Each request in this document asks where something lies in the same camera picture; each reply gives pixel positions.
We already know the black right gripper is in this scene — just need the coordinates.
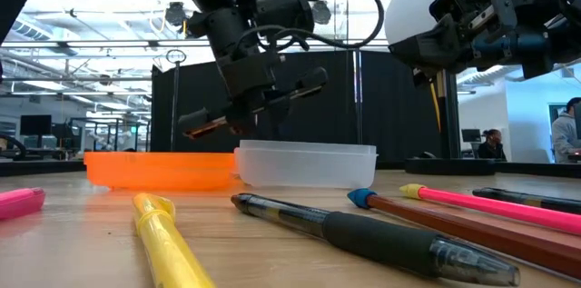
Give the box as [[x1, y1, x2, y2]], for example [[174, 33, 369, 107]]
[[389, 0, 553, 87]]

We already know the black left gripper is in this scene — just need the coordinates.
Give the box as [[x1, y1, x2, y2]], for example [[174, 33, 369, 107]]
[[177, 53, 329, 140]]

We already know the clear plastic supply box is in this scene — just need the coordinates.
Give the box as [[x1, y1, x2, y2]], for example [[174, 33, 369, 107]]
[[233, 139, 379, 189]]

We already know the orange perforated box lid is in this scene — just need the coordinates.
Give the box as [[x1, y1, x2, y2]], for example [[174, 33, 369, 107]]
[[84, 151, 238, 192]]

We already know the pink pencil with yellow cap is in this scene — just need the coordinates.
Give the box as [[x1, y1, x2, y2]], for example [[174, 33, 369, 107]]
[[399, 183, 581, 236]]

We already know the yellow highlighter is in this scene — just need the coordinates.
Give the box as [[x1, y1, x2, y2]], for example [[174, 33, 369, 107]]
[[132, 192, 218, 288]]

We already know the dark pencil with blue cap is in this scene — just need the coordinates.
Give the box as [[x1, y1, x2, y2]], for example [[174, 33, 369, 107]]
[[347, 187, 581, 280]]

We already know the slim black pen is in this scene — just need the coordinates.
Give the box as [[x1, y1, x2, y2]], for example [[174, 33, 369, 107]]
[[471, 186, 581, 215]]

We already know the black pen with rubber grip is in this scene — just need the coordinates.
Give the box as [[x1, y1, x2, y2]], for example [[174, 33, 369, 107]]
[[230, 192, 522, 288]]

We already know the pink highlighter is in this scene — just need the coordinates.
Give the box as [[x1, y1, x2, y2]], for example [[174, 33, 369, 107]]
[[0, 187, 47, 222]]

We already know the black curtain partition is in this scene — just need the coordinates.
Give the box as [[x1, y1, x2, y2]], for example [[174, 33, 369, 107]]
[[150, 49, 460, 164]]

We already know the black monitor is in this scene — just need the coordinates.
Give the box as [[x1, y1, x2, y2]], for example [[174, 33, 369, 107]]
[[461, 128, 482, 144], [19, 114, 53, 137]]

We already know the person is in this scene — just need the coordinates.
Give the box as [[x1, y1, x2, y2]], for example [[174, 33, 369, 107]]
[[477, 128, 508, 162], [551, 96, 581, 164]]

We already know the black ceiling spotlight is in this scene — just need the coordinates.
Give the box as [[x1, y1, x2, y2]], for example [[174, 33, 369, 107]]
[[164, 1, 187, 28], [311, 0, 332, 25]]

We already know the yellow cable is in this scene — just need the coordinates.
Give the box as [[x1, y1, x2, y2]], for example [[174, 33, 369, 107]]
[[428, 82, 442, 134]]

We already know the black ring stand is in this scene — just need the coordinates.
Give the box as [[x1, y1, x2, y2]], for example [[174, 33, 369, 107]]
[[165, 48, 188, 153]]

